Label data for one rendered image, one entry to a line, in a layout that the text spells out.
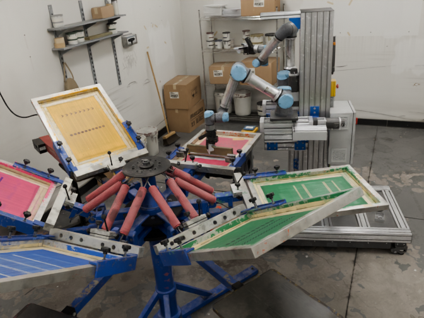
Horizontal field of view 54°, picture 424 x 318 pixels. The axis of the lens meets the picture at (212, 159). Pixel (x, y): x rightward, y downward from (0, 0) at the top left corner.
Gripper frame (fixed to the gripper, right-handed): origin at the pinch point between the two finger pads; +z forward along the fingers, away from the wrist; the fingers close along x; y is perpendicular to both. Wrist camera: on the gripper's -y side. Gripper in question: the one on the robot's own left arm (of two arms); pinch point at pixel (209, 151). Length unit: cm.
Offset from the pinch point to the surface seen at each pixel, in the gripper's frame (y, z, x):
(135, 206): 8, -19, -120
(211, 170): 16.1, -1.7, -34.6
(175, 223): 31, -12, -119
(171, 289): 6, 65, -95
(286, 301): 99, 5, -140
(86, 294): 2, 8, -165
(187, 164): 0.2, -7.4, -40.6
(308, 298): 108, 5, -135
